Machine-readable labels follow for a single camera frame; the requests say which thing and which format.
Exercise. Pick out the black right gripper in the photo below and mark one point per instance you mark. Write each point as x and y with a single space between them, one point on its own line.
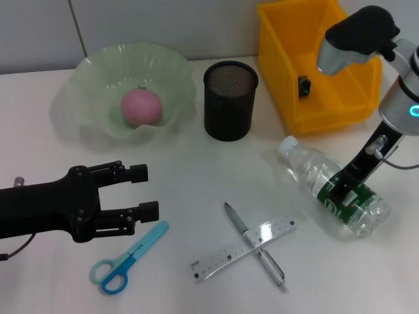
370 157

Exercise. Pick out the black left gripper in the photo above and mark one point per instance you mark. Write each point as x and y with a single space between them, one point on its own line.
49 209

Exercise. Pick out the clear water bottle green label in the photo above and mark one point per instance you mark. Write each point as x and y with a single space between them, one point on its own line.
307 167

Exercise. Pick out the blue scissors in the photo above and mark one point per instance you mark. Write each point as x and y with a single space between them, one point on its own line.
144 243

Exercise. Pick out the pink peach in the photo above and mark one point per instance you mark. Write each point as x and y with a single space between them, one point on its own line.
141 106

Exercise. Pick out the green plastic wrapper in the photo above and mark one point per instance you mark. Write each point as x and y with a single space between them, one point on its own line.
304 86

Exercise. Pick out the silver grey pen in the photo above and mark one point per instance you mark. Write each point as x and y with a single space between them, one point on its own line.
237 222

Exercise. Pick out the clear plastic ruler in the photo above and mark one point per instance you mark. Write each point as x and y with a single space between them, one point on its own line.
226 256

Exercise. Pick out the black mesh pen cup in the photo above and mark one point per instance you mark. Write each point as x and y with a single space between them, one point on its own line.
226 114

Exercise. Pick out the pale green glass fruit plate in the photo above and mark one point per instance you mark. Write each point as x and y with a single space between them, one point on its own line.
98 81

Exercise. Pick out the yellow plastic storage bin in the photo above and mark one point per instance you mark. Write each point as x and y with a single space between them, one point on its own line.
281 49

